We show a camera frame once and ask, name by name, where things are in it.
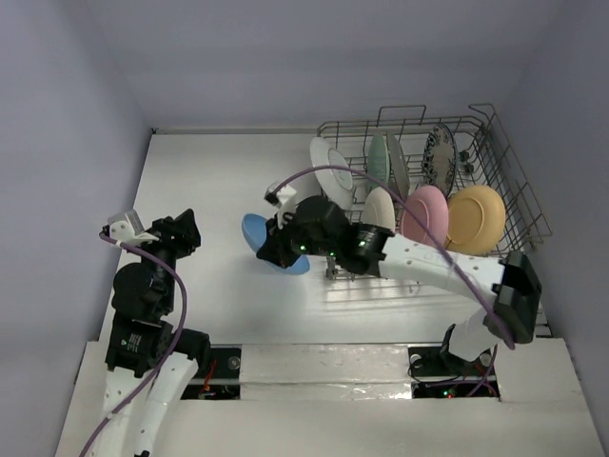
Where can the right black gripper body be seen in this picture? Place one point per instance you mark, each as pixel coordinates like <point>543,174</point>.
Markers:
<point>274,245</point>

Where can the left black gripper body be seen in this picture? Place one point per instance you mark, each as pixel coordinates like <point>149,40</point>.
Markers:
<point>168,247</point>

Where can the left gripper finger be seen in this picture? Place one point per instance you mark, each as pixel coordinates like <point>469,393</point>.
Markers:
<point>185,222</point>
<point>191,236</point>

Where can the light blue plate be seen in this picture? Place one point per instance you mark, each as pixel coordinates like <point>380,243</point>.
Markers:
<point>254,232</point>

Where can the pink plate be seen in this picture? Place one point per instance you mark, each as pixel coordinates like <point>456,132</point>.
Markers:
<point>426,214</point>

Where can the yellow plate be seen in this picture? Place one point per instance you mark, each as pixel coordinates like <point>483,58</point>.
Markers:
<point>477,219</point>

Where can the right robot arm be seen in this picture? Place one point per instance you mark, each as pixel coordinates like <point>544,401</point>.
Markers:
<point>507,289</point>

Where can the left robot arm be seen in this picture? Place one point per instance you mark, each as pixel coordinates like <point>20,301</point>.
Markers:
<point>149,361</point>

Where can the white plate with floral face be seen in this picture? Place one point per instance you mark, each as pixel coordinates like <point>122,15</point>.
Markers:
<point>337,184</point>

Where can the green plate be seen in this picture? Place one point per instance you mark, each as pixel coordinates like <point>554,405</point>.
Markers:
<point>378,162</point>

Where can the grey plate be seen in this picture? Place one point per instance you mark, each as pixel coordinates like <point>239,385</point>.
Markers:
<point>398,165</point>

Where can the blue patterned plate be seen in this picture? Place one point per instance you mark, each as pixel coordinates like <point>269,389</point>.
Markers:
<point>439,160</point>

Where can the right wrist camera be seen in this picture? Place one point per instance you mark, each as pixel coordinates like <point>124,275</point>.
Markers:
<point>284,199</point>

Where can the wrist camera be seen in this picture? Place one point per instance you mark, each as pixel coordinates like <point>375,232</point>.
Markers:
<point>125,227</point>
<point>284,199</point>

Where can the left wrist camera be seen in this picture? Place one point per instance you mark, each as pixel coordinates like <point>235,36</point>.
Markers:
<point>125,227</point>

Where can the metal wire dish rack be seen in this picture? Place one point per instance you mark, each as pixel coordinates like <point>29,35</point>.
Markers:
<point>485,156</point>

